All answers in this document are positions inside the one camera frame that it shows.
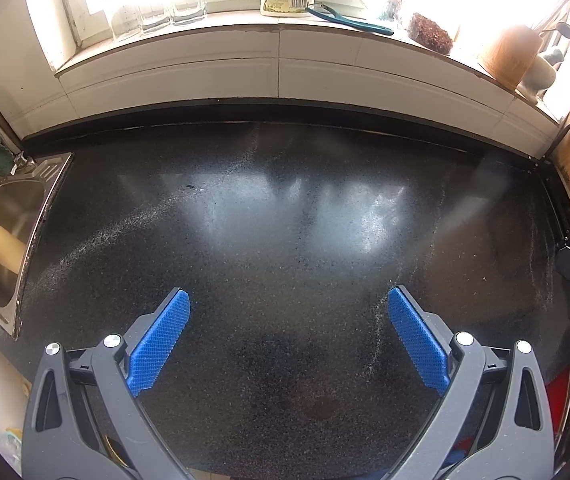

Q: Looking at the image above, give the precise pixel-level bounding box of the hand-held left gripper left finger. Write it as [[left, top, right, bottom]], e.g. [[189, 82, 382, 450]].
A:
[[21, 287, 192, 480]]

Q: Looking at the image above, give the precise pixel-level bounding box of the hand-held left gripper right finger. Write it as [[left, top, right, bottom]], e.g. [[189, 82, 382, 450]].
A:
[[387, 285, 554, 480]]

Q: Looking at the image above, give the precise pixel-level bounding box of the person's red shirt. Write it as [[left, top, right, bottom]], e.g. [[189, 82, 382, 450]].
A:
[[547, 375, 570, 441]]

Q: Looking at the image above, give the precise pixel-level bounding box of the black metal rack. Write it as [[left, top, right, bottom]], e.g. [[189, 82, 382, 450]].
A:
[[535, 122, 570, 247]]

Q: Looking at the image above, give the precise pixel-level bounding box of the stainless steel sink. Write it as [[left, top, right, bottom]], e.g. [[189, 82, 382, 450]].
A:
[[0, 152, 73, 338]]

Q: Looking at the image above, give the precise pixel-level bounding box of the white stone mortar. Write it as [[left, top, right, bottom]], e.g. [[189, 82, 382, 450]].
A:
[[515, 52, 558, 106]]

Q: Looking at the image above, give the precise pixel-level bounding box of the wooden utensil holder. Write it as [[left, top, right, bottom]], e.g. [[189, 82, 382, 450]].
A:
[[477, 25, 546, 88]]

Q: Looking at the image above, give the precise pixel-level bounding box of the clear drinking glass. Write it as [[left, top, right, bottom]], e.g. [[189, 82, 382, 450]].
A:
[[110, 2, 142, 42], [140, 0, 174, 34], [172, 0, 209, 27]]

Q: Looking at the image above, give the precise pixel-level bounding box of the teal vegetable peeler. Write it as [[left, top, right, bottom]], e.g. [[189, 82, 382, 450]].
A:
[[305, 2, 395, 37]]

